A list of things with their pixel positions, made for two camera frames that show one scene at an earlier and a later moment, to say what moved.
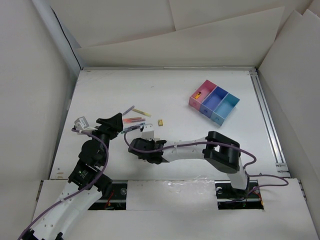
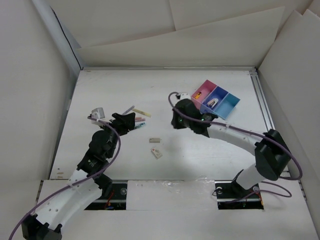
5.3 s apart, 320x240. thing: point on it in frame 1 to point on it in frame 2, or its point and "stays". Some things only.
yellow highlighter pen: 140,112 stays
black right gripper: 146,141 to 175,122
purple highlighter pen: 128,110 stays
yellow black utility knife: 197,95 stays
